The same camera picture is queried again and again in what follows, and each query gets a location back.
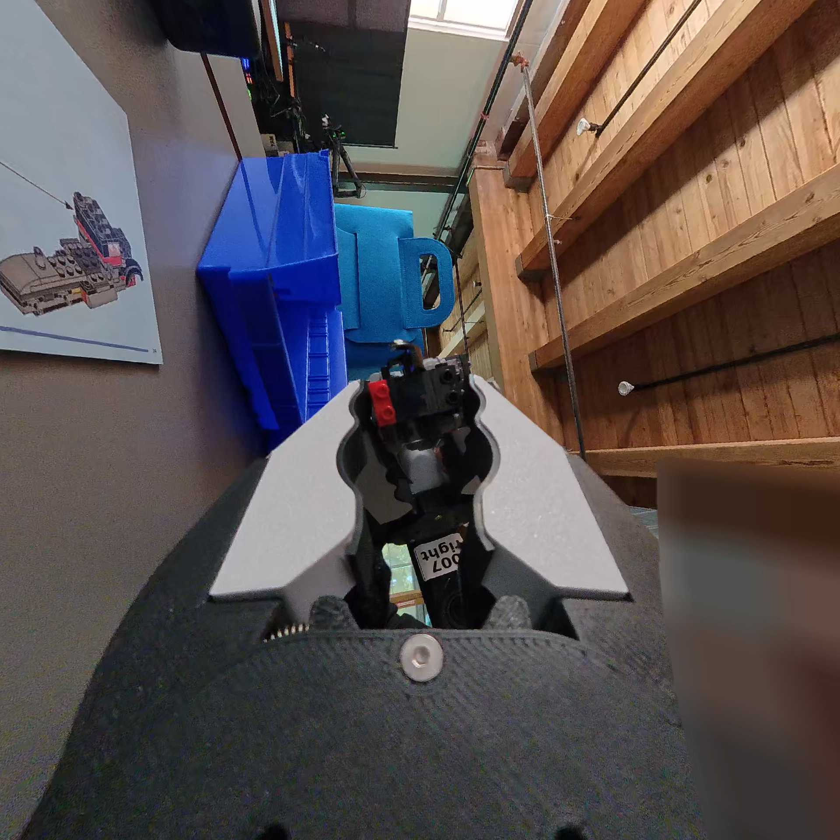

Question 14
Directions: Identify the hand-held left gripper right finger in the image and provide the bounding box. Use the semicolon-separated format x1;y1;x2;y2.
466;373;634;603

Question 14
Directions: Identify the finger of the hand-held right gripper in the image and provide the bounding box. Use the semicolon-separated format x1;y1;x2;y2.
357;451;413;525
451;425;496;496

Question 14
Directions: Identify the grey black brick spaceship model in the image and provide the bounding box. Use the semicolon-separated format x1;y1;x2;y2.
366;339;475;501

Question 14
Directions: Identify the black device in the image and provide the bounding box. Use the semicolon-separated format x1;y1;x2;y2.
153;0;265;60

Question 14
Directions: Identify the dark hanging panel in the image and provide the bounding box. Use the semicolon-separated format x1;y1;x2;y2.
284;0;410;150

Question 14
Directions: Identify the teal felt bag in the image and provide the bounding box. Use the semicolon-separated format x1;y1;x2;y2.
332;202;456;383

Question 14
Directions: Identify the brick building instruction booklet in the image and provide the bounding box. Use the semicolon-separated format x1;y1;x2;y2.
0;0;165;366

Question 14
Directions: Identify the threaded metal rod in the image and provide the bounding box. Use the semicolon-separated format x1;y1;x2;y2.
517;54;588;462

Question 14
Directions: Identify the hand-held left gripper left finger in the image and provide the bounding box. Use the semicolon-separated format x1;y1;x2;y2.
207;378;364;603

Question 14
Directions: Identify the ribbed blue plastic bin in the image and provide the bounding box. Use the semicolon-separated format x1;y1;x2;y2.
197;266;350;455

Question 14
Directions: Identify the black cable with white plug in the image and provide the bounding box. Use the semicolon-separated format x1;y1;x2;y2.
617;333;840;398
576;0;704;137

